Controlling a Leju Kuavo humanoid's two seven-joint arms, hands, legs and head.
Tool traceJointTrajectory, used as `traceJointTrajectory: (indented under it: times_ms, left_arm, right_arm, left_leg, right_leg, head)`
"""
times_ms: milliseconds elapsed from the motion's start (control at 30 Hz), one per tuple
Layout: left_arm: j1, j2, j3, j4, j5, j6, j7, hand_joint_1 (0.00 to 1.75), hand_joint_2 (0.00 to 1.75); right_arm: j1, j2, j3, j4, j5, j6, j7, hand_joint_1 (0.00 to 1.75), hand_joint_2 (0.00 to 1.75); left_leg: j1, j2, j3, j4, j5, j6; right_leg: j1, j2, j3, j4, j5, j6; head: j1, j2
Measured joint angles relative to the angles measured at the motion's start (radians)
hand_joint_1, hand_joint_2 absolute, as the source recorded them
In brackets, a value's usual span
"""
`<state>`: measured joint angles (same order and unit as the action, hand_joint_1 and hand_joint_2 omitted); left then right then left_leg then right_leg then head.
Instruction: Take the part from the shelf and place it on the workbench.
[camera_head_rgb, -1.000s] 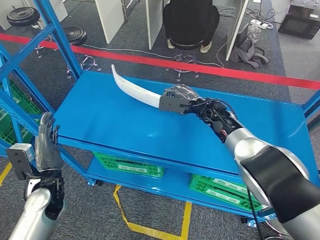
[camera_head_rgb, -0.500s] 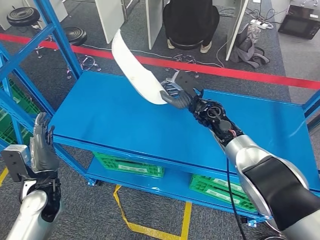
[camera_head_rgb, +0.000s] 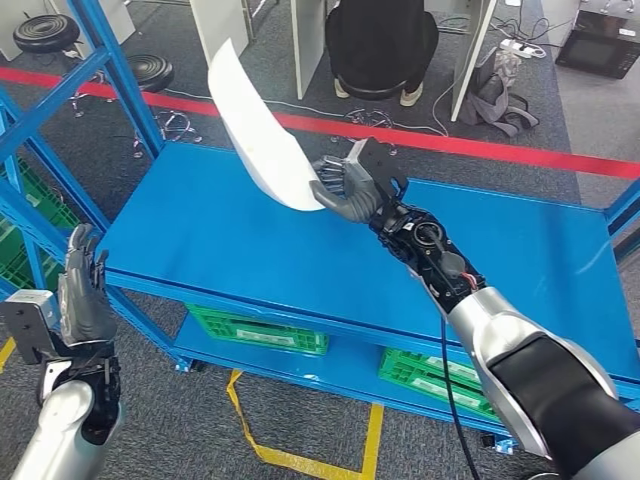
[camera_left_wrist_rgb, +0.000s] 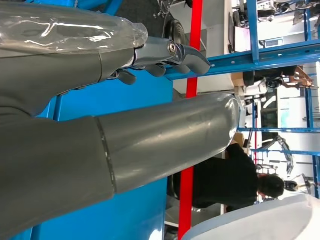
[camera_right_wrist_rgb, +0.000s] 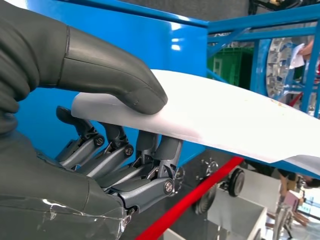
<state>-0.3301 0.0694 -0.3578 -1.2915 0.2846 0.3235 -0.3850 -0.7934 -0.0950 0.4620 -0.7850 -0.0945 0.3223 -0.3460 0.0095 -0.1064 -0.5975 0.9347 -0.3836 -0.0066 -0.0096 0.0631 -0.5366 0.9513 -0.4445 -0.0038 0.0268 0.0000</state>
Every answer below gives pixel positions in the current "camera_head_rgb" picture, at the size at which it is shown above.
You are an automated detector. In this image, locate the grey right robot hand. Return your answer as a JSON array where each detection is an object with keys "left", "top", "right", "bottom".
[{"left": 309, "top": 155, "right": 389, "bottom": 225}]

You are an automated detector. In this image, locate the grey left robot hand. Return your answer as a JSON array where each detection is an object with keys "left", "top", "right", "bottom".
[{"left": 57, "top": 223, "right": 119, "bottom": 349}]

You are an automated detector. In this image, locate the white curved panel part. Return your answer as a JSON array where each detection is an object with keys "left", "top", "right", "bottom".
[{"left": 207, "top": 37, "right": 326, "bottom": 213}]

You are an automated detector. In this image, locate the blue metal shelf rack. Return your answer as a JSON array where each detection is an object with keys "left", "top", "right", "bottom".
[{"left": 0, "top": 0, "right": 640, "bottom": 455}]

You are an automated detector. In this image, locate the black round stool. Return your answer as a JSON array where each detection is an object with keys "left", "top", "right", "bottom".
[
  {"left": 13, "top": 13, "right": 101, "bottom": 119},
  {"left": 330, "top": 74, "right": 410, "bottom": 165},
  {"left": 125, "top": 52, "right": 204, "bottom": 160}
]

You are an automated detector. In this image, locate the green plastic crate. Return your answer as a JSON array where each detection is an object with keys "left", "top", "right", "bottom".
[
  {"left": 186, "top": 304, "right": 330, "bottom": 356},
  {"left": 0, "top": 157, "right": 81, "bottom": 293},
  {"left": 378, "top": 349, "right": 501, "bottom": 422}
]

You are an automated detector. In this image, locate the person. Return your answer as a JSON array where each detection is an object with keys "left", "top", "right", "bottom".
[{"left": 325, "top": 0, "right": 440, "bottom": 109}]

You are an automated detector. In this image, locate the grey backpack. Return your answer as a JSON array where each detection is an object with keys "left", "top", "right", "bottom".
[{"left": 459, "top": 46, "right": 540, "bottom": 138}]

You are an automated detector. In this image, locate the yellow floor tape square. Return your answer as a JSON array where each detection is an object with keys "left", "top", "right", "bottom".
[{"left": 226, "top": 369, "right": 385, "bottom": 480}]

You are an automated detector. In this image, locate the white power strip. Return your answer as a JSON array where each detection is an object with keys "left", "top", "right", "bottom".
[{"left": 500, "top": 37, "right": 536, "bottom": 60}]

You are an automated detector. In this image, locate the black microwave oven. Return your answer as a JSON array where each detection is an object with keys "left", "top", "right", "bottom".
[{"left": 555, "top": 6, "right": 640, "bottom": 81}]

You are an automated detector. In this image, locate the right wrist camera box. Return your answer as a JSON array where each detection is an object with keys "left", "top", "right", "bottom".
[{"left": 345, "top": 137, "right": 410, "bottom": 200}]

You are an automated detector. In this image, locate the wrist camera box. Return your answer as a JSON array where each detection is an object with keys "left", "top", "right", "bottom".
[
  {"left": 345, "top": 137, "right": 410, "bottom": 200},
  {"left": 0, "top": 289, "right": 60, "bottom": 366}
]

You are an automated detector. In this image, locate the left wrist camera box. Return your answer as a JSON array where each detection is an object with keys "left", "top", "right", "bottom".
[{"left": 0, "top": 289, "right": 60, "bottom": 366}]

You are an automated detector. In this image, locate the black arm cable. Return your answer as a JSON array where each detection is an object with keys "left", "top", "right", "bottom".
[{"left": 439, "top": 317, "right": 469, "bottom": 480}]

